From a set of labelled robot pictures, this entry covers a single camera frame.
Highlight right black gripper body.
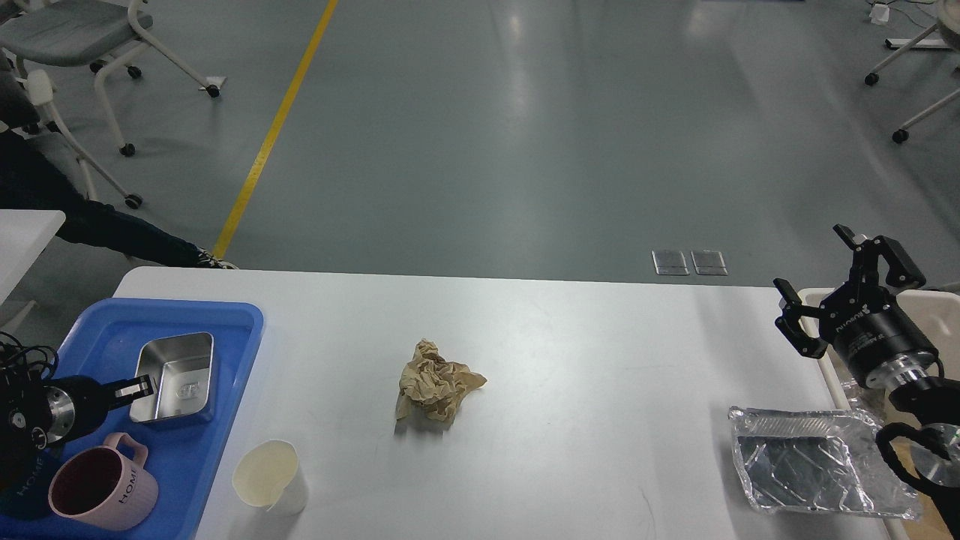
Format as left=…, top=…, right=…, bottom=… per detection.
left=819, top=283, right=939, bottom=389

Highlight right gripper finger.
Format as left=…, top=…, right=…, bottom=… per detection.
left=772, top=279, right=829, bottom=359
left=833, top=224, right=927, bottom=299

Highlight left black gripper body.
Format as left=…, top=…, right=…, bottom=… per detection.
left=44, top=375, right=118, bottom=445

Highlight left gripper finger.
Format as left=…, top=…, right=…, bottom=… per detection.
left=102, top=376, right=157, bottom=411

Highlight rectangular stainless steel tin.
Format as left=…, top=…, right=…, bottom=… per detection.
left=129, top=331, right=218, bottom=428

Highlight pink ceramic mug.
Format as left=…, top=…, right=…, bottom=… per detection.
left=47, top=433, right=159, bottom=531

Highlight dark blue mug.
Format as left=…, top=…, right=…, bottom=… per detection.
left=1, top=451, right=63, bottom=521

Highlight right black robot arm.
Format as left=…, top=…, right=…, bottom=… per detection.
left=772, top=224, right=959, bottom=538

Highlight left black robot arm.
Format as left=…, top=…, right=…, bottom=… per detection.
left=1, top=332, right=157, bottom=489

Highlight crumpled foil in bin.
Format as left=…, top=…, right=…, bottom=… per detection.
left=841, top=377, right=886, bottom=415

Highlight blue plastic tray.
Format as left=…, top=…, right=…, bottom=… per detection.
left=1, top=298, right=263, bottom=539

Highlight beige plastic bin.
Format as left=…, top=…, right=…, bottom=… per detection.
left=817, top=291, right=959, bottom=539

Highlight right metal floor plate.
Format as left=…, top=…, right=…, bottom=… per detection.
left=691, top=250, right=729, bottom=276

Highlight metal floor plate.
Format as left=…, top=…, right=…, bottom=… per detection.
left=651, top=250, right=690, bottom=277
left=691, top=250, right=729, bottom=276

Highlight aluminium foil tray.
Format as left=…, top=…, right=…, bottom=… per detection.
left=727, top=406, right=923, bottom=521

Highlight left metal floor plate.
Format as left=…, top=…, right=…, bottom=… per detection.
left=651, top=250, right=690, bottom=277

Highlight cream paper cup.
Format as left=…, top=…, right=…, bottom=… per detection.
left=231, top=439, right=309, bottom=516

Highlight white side table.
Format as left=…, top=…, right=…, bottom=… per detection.
left=1, top=209, right=65, bottom=302

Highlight seated person dark clothes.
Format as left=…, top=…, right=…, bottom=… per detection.
left=1, top=129, right=236, bottom=269

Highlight grey office chair near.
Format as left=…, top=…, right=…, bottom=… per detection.
left=1, top=52, right=143, bottom=209

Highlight grey office chair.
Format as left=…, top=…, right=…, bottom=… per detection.
left=1, top=1, right=221, bottom=157
left=1, top=52, right=143, bottom=209

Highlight white chair base right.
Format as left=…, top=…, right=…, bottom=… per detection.
left=864, top=0, right=960, bottom=145

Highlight crumpled brown paper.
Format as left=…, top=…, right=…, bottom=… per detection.
left=394, top=339, right=488, bottom=424

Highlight grey office chair far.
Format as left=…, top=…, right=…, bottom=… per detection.
left=1, top=1, right=221, bottom=157

